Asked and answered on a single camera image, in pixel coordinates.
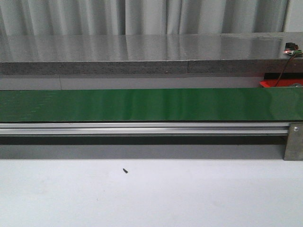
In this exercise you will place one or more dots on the grey stone counter shelf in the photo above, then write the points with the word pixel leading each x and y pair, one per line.
pixel 147 54

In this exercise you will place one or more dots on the green conveyor belt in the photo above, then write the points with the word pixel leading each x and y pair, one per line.
pixel 184 104

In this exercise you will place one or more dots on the red plastic tray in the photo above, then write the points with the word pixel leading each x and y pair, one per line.
pixel 281 83

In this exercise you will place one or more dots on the small green circuit board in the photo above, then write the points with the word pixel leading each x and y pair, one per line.
pixel 292 49

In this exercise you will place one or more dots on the grey pleated curtain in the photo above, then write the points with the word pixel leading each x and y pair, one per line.
pixel 148 17

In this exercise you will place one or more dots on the aluminium conveyor side rail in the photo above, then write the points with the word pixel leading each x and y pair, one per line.
pixel 144 128

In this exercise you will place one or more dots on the steel conveyor support bracket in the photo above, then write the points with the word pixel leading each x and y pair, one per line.
pixel 294 145

